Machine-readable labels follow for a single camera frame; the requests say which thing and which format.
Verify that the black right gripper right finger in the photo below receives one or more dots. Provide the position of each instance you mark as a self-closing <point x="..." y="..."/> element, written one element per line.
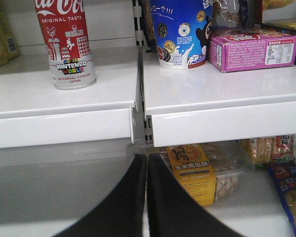
<point x="172" y="212"/>

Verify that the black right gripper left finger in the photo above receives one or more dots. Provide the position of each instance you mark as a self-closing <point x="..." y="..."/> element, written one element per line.
<point x="120" y="213"/>

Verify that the red coca-cola aluminium bottle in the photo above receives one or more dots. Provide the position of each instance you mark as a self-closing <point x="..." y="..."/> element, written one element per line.
<point x="64" y="29"/>

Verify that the clear cookie box yellow label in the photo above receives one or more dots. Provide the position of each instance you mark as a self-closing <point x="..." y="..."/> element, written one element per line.
<point x="208" y="171"/>

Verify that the pink snack box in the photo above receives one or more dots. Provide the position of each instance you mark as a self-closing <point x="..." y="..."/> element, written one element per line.
<point x="252" y="48"/>

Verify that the blue cookie cup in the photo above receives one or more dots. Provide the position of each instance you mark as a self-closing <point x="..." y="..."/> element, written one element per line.
<point x="181" y="29"/>

